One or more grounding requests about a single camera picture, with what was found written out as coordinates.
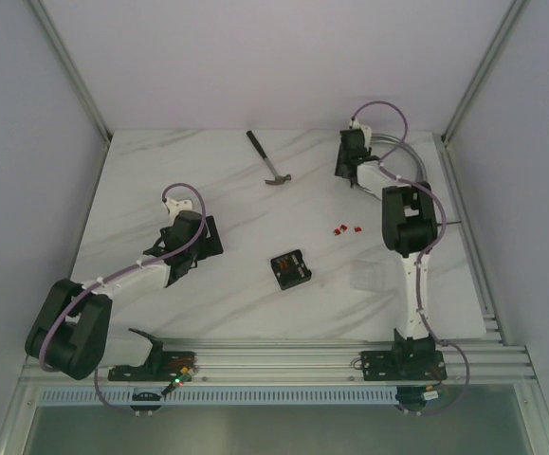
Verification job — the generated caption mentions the red and orange fuses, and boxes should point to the red and orange fuses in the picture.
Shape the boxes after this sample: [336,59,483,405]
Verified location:
[333,225,362,236]

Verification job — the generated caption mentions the black fuse box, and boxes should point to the black fuse box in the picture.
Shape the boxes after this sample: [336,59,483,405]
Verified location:
[270,249,312,291]

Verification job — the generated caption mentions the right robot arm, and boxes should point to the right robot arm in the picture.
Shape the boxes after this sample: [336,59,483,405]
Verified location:
[335,126,438,378]

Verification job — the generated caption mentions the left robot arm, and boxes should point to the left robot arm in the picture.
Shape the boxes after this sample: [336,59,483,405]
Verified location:
[25,209,223,381]

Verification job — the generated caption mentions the clear plastic fuse box cover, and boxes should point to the clear plastic fuse box cover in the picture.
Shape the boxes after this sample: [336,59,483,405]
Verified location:
[350,261,387,292]

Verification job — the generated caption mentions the silver flexible metal hose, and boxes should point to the silver flexible metal hose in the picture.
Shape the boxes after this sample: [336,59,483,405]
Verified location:
[371,134,428,184]

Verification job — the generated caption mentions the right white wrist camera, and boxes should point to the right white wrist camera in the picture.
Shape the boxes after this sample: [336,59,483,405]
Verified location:
[349,118,373,142]

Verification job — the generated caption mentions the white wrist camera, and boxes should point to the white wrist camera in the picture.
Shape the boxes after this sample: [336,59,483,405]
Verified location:
[163,197,193,223]
[349,118,373,142]

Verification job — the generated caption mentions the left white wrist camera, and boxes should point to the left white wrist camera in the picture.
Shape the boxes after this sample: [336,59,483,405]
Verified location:
[163,197,193,223]

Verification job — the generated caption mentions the claw hammer black handle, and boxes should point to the claw hammer black handle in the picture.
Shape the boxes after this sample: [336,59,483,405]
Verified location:
[246,129,293,187]

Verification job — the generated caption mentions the aluminium mounting rail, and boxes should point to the aluminium mounting rail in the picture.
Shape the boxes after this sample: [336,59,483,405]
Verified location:
[20,337,537,384]

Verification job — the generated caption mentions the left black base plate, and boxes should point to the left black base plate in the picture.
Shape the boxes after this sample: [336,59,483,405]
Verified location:
[108,351,195,382]

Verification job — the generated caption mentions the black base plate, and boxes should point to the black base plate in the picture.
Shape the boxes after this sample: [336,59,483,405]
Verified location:
[108,351,195,382]
[359,351,448,382]

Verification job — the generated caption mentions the grey slotted cable duct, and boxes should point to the grey slotted cable duct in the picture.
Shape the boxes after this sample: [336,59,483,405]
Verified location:
[36,388,446,408]

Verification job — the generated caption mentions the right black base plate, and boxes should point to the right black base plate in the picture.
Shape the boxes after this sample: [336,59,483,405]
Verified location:
[359,351,448,382]

